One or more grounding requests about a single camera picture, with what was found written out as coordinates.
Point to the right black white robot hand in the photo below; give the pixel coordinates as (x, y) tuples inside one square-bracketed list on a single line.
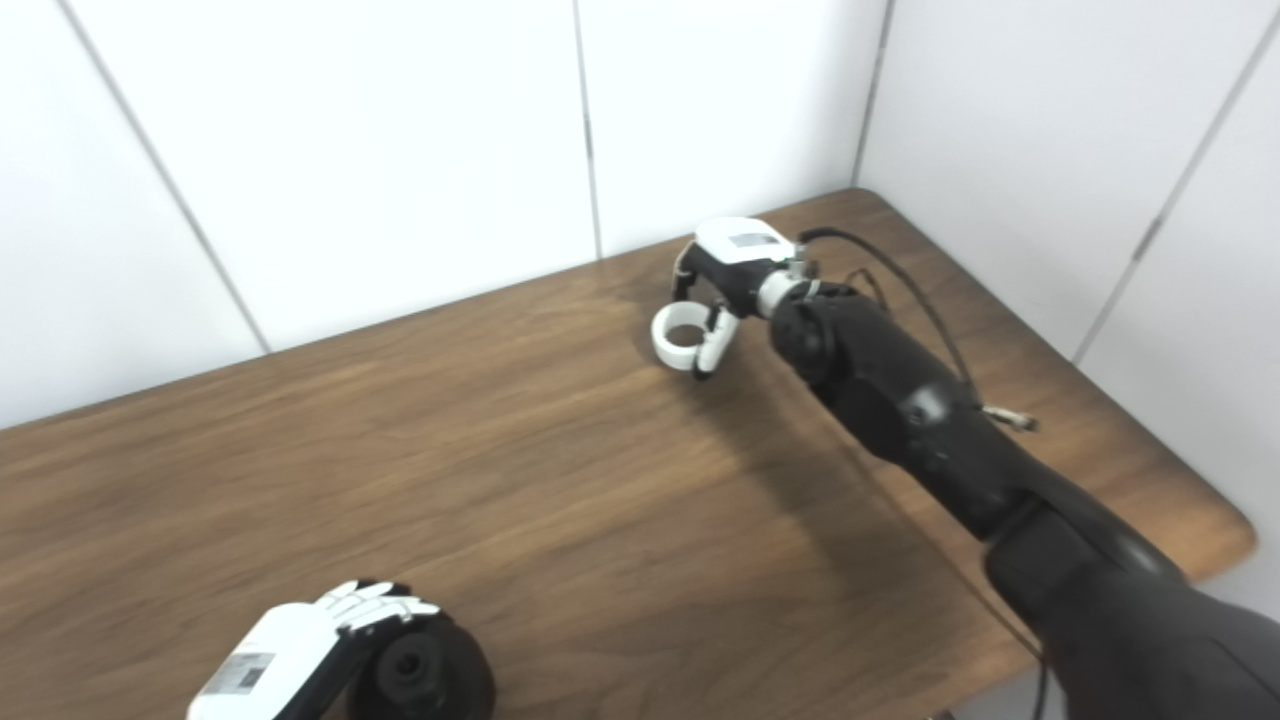
[(740, 255)]

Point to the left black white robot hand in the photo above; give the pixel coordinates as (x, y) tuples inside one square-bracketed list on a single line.
[(280, 650)]

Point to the round black plastic part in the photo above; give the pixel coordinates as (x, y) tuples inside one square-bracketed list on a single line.
[(450, 670)]

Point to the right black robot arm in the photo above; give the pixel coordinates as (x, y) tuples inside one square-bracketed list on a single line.
[(900, 400)]

